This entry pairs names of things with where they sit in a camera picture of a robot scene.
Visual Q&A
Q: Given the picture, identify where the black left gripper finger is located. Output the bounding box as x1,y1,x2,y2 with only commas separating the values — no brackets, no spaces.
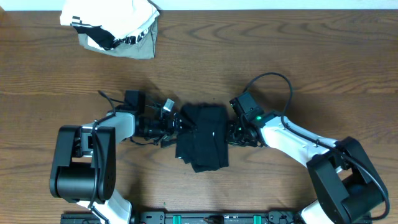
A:
177,113,197,131
160,138,177,148

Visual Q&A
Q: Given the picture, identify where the black t-shirt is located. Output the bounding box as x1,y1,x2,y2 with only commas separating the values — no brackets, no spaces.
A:
175,103,229,173

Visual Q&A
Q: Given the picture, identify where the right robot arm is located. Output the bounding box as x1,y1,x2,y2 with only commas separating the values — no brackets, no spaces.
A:
228,91,390,223

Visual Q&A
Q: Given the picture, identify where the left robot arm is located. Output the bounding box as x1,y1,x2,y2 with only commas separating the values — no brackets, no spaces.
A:
49,90,195,224

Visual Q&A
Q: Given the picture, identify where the grey-beige folded garment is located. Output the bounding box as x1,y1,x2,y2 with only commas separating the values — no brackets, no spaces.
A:
78,19,158,60

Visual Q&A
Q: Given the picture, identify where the black and white garment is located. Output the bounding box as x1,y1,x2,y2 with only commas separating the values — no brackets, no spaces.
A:
70,16,155,50

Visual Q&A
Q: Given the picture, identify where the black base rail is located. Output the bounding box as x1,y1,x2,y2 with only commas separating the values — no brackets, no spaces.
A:
60,210,373,224

